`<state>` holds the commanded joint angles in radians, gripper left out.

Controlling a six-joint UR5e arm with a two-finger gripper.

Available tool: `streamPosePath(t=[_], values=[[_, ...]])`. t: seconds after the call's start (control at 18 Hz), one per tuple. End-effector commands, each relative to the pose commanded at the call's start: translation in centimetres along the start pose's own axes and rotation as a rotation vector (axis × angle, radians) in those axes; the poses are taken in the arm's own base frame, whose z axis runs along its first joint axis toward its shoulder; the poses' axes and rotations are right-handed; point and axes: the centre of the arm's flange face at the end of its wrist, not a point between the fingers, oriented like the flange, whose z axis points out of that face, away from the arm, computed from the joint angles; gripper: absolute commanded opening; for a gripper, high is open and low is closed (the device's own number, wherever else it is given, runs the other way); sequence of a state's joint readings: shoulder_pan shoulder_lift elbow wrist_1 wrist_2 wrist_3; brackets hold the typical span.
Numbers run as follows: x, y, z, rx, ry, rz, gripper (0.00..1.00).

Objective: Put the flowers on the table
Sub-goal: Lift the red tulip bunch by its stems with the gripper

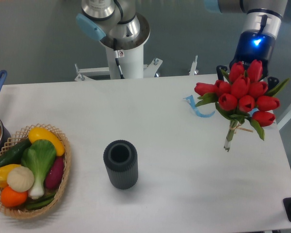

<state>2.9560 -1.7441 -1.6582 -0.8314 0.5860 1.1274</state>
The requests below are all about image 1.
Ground orange fruit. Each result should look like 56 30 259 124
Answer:
0 186 28 207

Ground green bean pods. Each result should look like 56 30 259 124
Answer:
24 193 55 211

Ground green bok choy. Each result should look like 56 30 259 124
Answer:
21 139 56 200

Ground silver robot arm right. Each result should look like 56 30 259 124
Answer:
204 0 287 78

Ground green cucumber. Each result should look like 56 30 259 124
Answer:
0 138 31 167

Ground purple sweet potato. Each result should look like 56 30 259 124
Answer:
45 157 64 189

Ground dark grey ribbed vase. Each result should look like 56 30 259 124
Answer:
103 140 138 190

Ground woven wicker basket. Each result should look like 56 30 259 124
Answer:
0 124 71 219

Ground white garlic bulb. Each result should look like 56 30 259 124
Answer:
7 166 34 192

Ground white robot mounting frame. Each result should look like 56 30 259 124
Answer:
74 55 199 82

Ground silver robot arm with base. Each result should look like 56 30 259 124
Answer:
75 0 151 80

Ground yellow bell pepper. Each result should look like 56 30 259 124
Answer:
0 164 21 188

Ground red tulip bouquet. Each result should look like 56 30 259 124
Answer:
194 60 289 151

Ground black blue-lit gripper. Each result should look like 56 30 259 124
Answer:
216 31 279 91

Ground light blue tape strip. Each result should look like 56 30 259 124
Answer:
183 95 215 118

